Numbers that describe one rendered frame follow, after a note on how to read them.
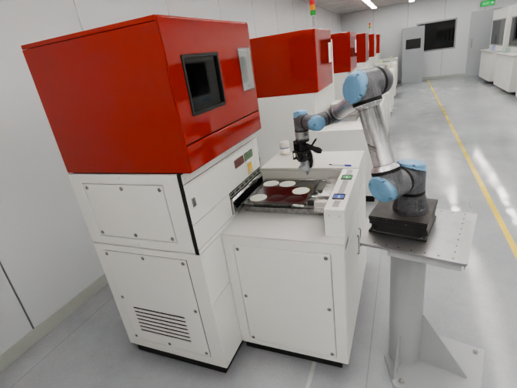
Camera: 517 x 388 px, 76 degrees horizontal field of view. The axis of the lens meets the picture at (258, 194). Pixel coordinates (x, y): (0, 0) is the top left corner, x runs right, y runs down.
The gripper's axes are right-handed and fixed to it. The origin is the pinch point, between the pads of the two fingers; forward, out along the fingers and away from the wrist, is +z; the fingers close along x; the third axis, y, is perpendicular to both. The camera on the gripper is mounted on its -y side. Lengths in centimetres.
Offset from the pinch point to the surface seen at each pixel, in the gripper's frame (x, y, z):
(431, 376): 74, -12, 98
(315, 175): -9.4, -12.0, 8.1
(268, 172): -34.0, 7.5, 5.5
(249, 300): 8, 53, 58
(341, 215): 43.9, 15.9, 5.9
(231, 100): -13, 34, -46
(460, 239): 78, -18, 17
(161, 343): -21, 101, 84
